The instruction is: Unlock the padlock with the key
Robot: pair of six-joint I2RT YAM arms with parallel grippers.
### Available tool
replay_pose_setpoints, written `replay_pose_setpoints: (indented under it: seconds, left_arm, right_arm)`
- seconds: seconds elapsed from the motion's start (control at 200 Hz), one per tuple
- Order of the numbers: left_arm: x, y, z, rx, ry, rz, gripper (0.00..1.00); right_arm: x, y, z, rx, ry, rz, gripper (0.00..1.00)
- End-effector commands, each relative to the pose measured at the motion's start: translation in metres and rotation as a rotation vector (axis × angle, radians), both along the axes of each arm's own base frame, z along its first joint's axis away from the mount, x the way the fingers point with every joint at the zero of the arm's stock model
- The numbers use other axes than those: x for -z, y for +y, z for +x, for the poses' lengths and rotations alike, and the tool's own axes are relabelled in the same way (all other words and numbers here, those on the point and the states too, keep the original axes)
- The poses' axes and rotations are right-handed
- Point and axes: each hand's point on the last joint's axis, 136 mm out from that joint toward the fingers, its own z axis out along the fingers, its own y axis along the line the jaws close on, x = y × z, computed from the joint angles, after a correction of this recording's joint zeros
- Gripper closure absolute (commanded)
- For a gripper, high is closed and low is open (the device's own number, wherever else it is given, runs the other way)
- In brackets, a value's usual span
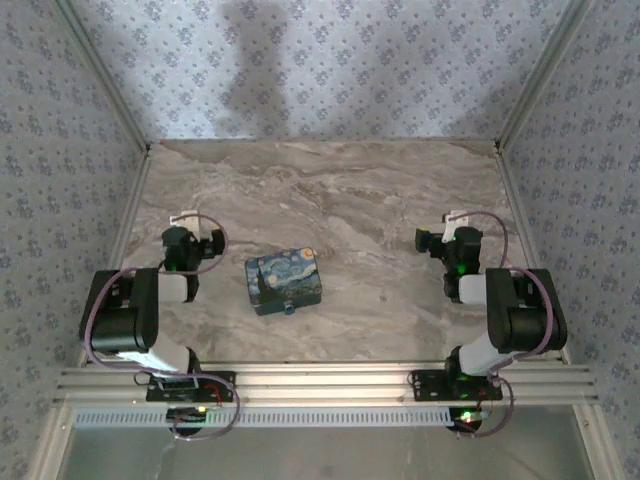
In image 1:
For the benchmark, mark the starry night print tin box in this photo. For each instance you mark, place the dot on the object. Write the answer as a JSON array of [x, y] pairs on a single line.
[[282, 280]]

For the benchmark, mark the small blue padlock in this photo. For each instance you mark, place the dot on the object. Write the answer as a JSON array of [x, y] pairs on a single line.
[[289, 309]]

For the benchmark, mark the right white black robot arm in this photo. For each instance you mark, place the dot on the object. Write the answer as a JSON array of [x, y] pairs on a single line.
[[525, 310]]

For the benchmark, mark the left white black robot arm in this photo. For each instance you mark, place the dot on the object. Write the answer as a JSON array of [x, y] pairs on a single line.
[[120, 310]]

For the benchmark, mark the aluminium profile beam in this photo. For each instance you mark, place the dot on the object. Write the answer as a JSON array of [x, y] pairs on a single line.
[[325, 382]]

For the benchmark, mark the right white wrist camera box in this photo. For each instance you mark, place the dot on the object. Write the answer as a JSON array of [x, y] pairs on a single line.
[[452, 225]]

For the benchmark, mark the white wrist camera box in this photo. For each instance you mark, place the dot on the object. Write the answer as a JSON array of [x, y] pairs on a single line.
[[452, 225], [186, 220]]

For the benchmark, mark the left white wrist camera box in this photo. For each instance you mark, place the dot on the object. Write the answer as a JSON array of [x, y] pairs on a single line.
[[186, 220]]

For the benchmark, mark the aluminium table side rail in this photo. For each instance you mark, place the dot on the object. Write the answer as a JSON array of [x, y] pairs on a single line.
[[131, 210], [515, 210]]

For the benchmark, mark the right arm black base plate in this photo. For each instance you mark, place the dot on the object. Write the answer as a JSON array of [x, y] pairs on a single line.
[[430, 387]]

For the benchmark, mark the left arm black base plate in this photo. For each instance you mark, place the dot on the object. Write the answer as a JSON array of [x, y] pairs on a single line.
[[220, 392]]

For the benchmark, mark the aluminium frame post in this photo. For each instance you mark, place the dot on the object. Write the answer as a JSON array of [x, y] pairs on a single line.
[[545, 75], [100, 75]]

